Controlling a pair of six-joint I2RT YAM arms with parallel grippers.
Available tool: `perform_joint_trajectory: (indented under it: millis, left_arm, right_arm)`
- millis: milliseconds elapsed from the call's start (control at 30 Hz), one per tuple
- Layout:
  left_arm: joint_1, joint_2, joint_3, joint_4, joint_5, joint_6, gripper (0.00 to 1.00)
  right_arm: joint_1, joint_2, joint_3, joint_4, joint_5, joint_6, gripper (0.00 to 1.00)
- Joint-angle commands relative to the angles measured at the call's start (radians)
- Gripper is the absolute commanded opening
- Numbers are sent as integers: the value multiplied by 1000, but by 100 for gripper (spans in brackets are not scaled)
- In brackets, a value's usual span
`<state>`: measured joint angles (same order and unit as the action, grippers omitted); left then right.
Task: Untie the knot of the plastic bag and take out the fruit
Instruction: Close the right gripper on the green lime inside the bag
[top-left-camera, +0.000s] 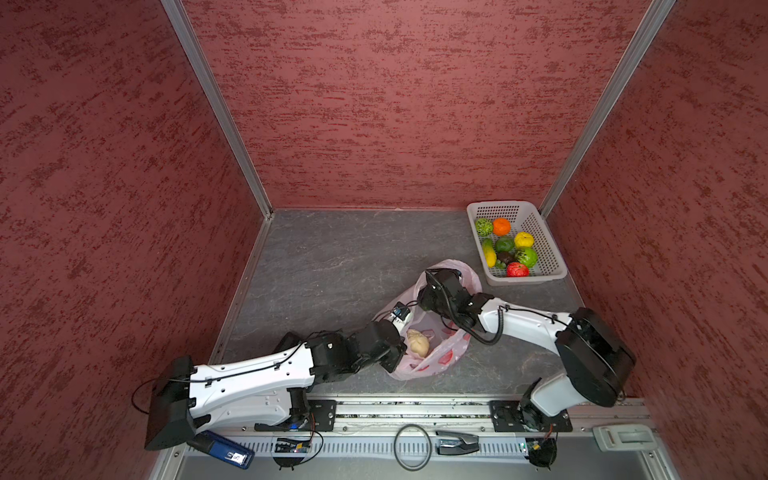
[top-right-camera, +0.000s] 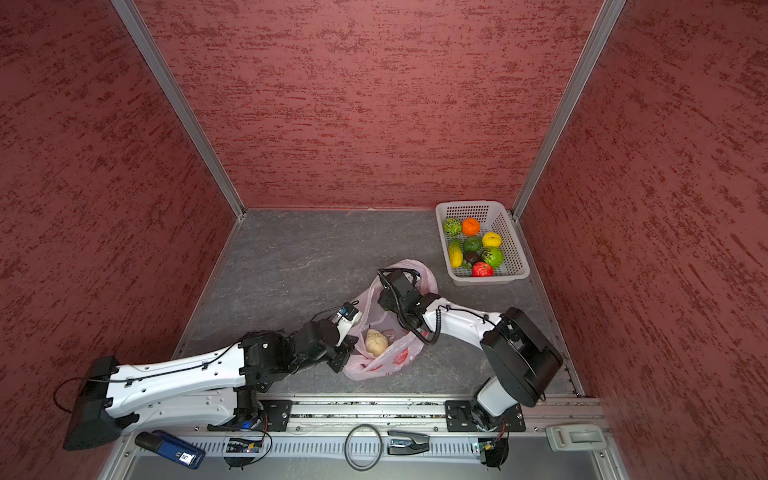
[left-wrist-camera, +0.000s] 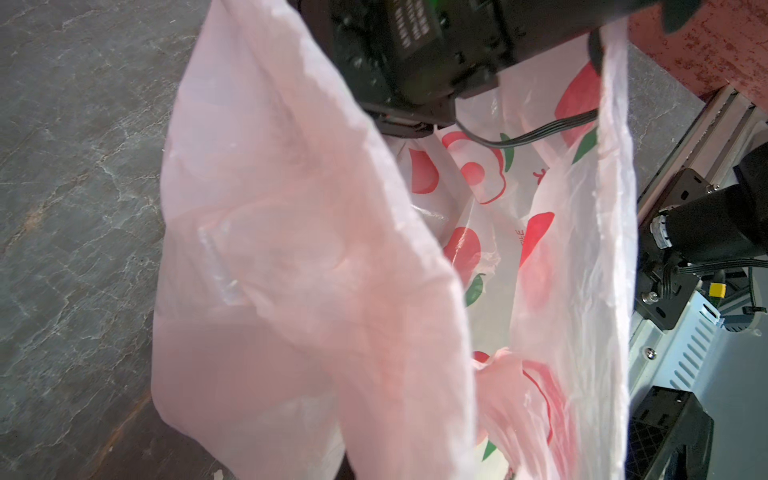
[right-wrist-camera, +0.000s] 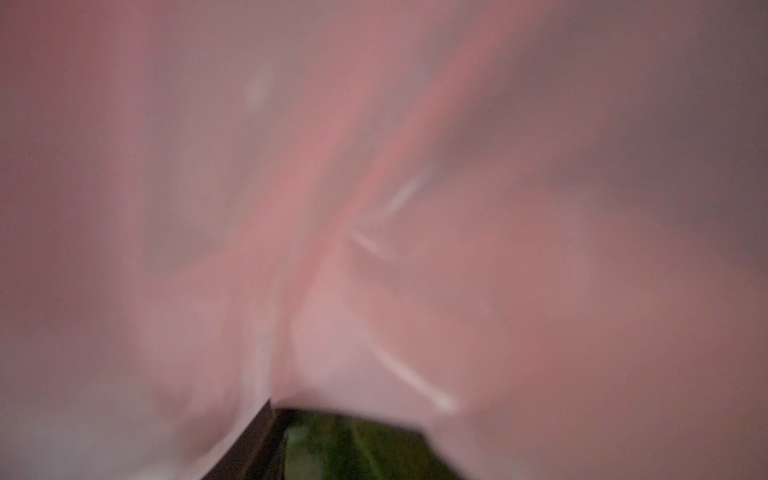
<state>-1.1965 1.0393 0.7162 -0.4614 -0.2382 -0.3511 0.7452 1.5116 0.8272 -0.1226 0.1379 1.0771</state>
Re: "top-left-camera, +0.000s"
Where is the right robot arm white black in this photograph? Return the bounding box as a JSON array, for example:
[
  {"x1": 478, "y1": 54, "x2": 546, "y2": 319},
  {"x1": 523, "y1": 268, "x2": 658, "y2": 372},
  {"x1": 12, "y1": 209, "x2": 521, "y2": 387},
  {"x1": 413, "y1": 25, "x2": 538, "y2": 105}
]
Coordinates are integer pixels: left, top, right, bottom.
[{"x1": 417, "y1": 268, "x2": 637, "y2": 432}]

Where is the dark purple mangosteen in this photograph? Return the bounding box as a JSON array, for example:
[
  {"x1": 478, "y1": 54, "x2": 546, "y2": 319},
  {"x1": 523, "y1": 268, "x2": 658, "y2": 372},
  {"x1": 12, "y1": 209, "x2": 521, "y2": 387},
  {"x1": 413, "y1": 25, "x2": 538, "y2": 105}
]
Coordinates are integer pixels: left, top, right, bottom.
[{"x1": 496, "y1": 251, "x2": 517, "y2": 267}]

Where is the aluminium front rail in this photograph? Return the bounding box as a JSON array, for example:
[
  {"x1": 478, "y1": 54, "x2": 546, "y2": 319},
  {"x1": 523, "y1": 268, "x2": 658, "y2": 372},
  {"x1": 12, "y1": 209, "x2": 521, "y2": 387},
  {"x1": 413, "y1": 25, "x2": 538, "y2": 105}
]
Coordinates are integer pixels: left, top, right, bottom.
[{"x1": 150, "y1": 395, "x2": 679, "y2": 479}]

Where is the aluminium corner post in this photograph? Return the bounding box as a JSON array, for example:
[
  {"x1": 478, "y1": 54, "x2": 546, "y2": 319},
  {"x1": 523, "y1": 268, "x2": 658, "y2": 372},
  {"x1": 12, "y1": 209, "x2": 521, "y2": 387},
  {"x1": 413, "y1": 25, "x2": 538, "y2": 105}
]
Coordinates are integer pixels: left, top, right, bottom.
[
  {"x1": 539, "y1": 0, "x2": 676, "y2": 218},
  {"x1": 160, "y1": 0, "x2": 275, "y2": 220}
]

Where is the right circuit board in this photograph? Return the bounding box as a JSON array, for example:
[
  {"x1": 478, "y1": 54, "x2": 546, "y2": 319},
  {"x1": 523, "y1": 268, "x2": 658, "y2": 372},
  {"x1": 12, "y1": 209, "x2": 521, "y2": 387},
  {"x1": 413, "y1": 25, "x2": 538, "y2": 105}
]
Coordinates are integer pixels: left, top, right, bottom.
[{"x1": 526, "y1": 437, "x2": 558, "y2": 469}]

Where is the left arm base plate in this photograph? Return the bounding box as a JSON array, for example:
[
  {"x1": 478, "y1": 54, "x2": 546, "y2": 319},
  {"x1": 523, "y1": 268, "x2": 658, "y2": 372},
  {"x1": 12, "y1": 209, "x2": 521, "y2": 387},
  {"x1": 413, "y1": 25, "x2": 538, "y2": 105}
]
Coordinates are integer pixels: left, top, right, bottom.
[{"x1": 254, "y1": 399, "x2": 337, "y2": 433}]

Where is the left circuit board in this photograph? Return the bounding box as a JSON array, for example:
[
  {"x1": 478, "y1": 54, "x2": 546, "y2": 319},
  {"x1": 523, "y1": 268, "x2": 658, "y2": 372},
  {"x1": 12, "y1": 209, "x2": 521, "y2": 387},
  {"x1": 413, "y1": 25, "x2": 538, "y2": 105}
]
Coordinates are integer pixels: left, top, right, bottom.
[{"x1": 274, "y1": 437, "x2": 313, "y2": 455}]

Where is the yellow fruit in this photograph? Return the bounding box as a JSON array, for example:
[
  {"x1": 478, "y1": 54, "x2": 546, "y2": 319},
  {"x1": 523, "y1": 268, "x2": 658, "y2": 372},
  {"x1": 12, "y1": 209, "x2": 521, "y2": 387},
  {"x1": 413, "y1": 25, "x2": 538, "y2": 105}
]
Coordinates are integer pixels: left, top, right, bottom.
[{"x1": 514, "y1": 231, "x2": 535, "y2": 249}]

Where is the white plastic basket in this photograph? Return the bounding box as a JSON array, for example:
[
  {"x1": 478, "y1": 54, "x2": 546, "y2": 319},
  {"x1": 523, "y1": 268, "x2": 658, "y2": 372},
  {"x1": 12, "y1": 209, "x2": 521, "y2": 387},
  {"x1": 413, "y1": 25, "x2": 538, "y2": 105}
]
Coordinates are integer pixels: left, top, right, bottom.
[{"x1": 466, "y1": 201, "x2": 568, "y2": 286}]

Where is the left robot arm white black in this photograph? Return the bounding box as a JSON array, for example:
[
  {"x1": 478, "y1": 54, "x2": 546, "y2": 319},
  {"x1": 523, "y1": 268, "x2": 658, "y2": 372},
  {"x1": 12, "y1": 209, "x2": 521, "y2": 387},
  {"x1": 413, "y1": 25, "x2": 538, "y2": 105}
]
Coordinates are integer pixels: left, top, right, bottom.
[{"x1": 144, "y1": 319, "x2": 407, "y2": 451}]

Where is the black ring cable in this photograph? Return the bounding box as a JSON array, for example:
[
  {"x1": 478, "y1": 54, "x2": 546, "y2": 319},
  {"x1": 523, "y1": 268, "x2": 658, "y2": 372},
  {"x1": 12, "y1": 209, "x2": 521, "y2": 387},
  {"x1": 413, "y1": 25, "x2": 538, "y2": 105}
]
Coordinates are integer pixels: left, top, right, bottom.
[{"x1": 393, "y1": 423, "x2": 433, "y2": 472}]

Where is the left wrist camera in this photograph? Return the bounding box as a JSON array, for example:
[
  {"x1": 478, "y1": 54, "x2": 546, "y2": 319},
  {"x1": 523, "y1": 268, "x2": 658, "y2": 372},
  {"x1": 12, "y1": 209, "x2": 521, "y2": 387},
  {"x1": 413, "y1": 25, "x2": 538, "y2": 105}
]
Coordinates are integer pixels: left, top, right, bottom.
[{"x1": 385, "y1": 302, "x2": 414, "y2": 332}]

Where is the white plastic holder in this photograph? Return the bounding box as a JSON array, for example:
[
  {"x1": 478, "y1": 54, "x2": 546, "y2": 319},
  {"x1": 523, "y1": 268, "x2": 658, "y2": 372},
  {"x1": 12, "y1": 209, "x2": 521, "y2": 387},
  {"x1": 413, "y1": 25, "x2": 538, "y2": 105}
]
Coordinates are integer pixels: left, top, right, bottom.
[{"x1": 593, "y1": 424, "x2": 658, "y2": 452}]

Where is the pink plastic bag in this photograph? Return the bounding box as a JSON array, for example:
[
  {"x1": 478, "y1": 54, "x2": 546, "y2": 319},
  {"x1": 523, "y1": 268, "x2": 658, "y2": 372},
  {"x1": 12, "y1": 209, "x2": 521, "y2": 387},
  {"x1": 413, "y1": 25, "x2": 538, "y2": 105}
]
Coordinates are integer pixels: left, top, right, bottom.
[{"x1": 374, "y1": 259, "x2": 482, "y2": 381}]

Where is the circuit board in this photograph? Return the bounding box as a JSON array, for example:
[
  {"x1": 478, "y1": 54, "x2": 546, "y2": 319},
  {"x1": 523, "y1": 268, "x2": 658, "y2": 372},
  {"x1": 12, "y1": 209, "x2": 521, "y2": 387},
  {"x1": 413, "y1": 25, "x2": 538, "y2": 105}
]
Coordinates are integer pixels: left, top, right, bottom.
[
  {"x1": 274, "y1": 437, "x2": 313, "y2": 455},
  {"x1": 526, "y1": 437, "x2": 558, "y2": 469}
]

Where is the green lime fruit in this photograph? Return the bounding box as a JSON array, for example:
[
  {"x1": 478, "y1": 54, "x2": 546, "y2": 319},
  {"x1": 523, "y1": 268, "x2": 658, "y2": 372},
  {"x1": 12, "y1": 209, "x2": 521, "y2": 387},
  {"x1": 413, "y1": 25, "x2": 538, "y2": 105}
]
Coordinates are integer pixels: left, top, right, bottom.
[{"x1": 494, "y1": 236, "x2": 516, "y2": 252}]

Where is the left aluminium corner post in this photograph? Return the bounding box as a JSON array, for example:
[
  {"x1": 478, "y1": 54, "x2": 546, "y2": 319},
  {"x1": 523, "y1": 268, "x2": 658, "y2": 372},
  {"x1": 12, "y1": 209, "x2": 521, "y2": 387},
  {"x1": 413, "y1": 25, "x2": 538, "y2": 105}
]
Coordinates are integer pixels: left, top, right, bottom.
[{"x1": 160, "y1": 0, "x2": 275, "y2": 220}]

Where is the right aluminium corner post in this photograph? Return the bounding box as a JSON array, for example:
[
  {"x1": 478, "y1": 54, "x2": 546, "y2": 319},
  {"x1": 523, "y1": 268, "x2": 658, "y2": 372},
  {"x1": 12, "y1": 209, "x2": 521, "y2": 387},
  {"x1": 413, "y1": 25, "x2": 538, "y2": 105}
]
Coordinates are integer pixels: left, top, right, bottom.
[{"x1": 539, "y1": 0, "x2": 676, "y2": 218}]

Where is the small green fruit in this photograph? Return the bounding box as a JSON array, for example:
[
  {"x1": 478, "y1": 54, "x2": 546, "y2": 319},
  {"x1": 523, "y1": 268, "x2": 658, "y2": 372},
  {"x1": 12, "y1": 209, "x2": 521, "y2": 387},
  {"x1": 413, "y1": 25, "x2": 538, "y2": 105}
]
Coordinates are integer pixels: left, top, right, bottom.
[{"x1": 474, "y1": 218, "x2": 494, "y2": 238}]

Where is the blue black device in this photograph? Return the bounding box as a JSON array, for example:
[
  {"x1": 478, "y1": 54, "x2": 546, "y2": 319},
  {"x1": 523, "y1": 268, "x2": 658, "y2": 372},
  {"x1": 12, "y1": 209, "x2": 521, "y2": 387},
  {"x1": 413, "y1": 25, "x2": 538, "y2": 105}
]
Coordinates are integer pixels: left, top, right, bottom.
[{"x1": 187, "y1": 431, "x2": 255, "y2": 470}]

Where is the light green bumpy fruit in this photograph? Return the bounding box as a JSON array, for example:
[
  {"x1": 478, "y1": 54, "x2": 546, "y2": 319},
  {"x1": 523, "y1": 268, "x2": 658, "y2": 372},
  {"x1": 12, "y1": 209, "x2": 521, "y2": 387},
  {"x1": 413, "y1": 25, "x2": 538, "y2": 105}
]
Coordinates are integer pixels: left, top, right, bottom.
[{"x1": 515, "y1": 247, "x2": 538, "y2": 269}]

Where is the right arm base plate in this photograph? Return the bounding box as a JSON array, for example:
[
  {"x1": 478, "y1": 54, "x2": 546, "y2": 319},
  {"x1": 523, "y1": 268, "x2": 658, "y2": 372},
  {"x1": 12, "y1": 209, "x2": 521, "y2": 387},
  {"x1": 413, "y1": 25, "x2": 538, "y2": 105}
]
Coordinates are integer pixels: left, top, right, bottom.
[{"x1": 489, "y1": 400, "x2": 573, "y2": 433}]

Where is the orange fruit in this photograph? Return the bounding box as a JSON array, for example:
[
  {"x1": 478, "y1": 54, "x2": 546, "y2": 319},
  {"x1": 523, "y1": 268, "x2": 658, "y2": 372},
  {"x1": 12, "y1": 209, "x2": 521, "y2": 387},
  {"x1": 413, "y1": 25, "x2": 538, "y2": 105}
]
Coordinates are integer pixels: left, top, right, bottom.
[{"x1": 492, "y1": 218, "x2": 511, "y2": 237}]

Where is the black grey stapler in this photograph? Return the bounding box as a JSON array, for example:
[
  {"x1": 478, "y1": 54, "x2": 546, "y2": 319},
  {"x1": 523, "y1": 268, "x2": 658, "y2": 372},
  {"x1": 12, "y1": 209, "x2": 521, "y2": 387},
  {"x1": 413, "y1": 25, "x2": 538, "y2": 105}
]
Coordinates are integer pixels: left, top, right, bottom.
[{"x1": 435, "y1": 430, "x2": 480, "y2": 456}]

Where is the red apple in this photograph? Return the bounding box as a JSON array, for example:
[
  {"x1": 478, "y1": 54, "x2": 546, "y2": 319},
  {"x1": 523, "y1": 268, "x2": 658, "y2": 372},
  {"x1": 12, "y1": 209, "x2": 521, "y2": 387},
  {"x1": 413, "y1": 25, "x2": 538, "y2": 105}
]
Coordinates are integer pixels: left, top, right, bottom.
[{"x1": 506, "y1": 262, "x2": 530, "y2": 278}]

